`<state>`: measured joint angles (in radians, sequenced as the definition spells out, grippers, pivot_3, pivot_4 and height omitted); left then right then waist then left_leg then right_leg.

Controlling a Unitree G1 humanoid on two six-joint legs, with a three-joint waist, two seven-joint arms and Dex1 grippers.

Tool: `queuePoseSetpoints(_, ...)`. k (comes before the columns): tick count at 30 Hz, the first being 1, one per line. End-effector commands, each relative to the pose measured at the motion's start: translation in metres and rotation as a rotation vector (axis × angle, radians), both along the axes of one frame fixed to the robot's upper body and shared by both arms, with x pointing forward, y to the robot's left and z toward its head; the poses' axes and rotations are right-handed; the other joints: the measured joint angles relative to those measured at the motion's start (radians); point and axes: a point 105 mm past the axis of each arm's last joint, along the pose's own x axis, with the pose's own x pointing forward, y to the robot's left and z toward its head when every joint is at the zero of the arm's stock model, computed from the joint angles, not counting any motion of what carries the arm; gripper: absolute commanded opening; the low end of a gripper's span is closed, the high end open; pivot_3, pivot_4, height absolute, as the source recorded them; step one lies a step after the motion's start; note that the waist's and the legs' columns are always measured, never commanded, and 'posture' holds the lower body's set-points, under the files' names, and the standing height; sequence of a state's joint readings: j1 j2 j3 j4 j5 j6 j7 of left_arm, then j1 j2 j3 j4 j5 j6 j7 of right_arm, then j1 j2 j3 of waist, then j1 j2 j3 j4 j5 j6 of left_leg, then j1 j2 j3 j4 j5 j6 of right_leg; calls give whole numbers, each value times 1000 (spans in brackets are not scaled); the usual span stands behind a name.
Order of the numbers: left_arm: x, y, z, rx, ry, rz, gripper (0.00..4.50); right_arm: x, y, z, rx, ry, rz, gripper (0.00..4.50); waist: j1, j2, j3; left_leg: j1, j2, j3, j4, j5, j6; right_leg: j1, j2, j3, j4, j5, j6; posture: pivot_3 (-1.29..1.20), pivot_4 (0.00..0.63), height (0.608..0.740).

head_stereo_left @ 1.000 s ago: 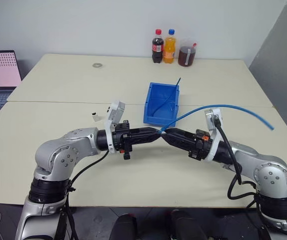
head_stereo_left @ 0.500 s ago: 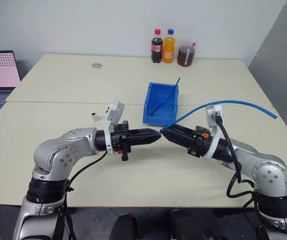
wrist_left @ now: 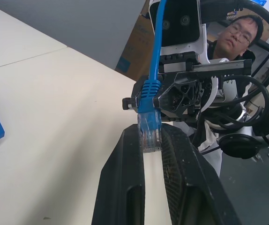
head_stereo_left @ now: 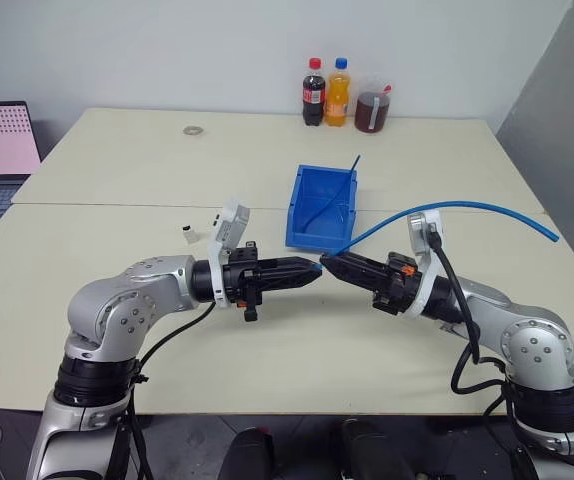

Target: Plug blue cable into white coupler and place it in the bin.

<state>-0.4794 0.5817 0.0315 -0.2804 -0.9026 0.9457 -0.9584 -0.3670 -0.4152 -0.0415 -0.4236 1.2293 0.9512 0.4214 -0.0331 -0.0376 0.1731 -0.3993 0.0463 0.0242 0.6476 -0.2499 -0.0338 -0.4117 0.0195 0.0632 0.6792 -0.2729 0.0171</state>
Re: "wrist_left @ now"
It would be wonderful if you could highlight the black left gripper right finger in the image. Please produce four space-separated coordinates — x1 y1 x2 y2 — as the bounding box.
159 122 243 225

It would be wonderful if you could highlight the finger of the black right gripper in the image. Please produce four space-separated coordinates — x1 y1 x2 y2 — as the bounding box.
152 79 201 119
122 74 149 112

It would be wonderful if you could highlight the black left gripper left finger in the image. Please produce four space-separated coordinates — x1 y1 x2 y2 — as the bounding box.
91 124 147 225

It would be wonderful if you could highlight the blue ethernet cable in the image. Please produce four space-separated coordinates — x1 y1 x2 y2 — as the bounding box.
137 0 168 154

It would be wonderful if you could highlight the white cable coupler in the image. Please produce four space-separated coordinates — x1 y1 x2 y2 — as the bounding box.
142 150 173 225

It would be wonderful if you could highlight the brown cardboard box blue print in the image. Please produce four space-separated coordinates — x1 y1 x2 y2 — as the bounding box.
114 0 157 82

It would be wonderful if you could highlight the man with glasses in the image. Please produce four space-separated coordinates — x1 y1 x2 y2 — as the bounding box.
206 14 265 79

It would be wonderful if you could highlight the plain brown cardboard box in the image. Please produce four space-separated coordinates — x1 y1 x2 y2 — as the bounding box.
249 14 269 49

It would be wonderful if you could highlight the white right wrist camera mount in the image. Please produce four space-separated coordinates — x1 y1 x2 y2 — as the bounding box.
148 0 210 65

